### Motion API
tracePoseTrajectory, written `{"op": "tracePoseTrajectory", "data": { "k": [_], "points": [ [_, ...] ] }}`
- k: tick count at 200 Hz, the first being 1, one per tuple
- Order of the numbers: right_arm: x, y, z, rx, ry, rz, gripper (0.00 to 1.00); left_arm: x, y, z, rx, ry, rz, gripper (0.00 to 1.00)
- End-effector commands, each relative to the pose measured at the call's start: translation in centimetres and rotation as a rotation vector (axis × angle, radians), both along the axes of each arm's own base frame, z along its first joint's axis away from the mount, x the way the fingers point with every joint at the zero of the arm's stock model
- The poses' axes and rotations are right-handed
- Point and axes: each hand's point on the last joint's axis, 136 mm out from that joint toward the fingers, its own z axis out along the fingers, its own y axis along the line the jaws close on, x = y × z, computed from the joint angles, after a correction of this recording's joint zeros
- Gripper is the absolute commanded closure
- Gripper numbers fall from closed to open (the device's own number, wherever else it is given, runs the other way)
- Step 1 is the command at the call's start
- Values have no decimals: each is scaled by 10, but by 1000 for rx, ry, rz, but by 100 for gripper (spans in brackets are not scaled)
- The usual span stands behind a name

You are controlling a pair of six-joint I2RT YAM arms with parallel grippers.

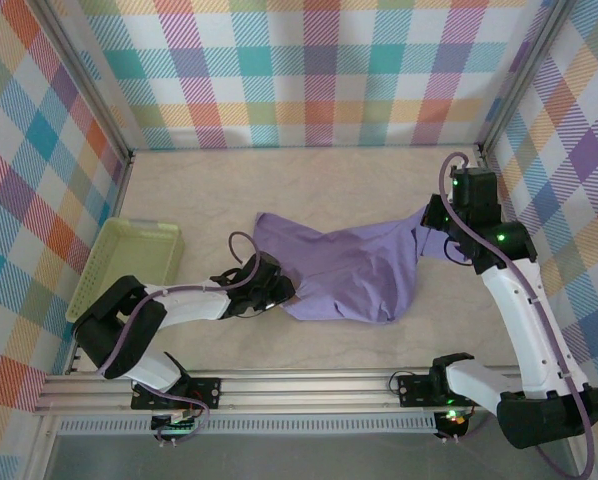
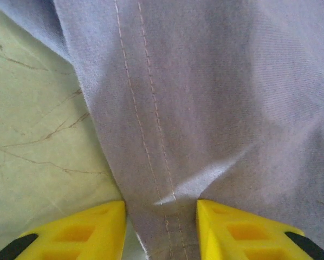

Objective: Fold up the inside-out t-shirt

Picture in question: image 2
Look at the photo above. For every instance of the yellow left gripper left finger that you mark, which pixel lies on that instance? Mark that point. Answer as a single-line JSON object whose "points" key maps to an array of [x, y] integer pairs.
{"points": [[70, 238]]}

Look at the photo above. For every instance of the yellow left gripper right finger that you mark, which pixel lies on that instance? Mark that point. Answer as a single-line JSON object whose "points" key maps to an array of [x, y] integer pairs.
{"points": [[246, 235]]}

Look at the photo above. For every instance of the purple t-shirt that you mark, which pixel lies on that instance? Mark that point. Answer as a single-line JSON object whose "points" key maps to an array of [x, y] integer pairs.
{"points": [[205, 108]]}

